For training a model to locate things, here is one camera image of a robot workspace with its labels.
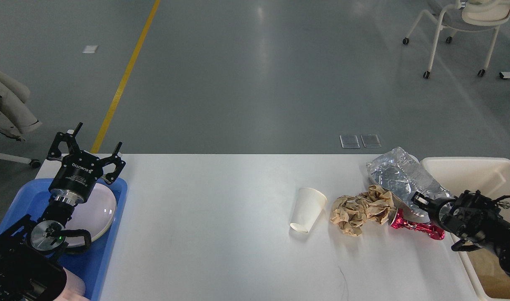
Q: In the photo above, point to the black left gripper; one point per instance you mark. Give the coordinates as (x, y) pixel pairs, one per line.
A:
(76, 175)

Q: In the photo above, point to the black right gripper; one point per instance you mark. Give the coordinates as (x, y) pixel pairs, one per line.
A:
(440, 211)

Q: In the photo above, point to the foil bag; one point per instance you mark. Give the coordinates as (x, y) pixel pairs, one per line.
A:
(399, 172)

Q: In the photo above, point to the pink plate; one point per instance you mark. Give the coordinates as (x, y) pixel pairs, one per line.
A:
(97, 213)

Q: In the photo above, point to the brown paper bag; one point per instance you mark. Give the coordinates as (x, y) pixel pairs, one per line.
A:
(494, 281)

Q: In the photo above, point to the pink mug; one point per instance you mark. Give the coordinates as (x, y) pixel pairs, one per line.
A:
(74, 289)

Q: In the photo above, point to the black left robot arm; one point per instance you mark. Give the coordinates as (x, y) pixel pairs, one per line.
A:
(30, 250)

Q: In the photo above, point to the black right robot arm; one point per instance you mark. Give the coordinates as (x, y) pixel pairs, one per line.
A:
(475, 219)

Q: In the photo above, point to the crushed red can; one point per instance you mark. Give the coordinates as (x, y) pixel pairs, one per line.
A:
(397, 221)

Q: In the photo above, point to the white chair with jacket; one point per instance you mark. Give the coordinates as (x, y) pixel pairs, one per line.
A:
(34, 163)

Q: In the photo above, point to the blue plastic tray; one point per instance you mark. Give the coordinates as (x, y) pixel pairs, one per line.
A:
(91, 266)

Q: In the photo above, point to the light green plate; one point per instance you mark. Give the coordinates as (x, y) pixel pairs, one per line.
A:
(97, 238)

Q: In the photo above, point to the crumpled brown paper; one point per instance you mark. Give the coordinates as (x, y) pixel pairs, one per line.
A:
(350, 213)

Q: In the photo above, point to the floor outlet plate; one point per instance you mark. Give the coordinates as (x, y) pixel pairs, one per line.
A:
(349, 141)
(371, 141)

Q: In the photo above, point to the white paper on floor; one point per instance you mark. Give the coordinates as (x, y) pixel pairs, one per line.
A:
(90, 49)

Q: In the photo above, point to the lying white paper cup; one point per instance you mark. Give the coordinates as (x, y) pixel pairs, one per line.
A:
(308, 206)

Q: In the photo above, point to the white rolling chair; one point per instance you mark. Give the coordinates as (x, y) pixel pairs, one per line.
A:
(463, 16)

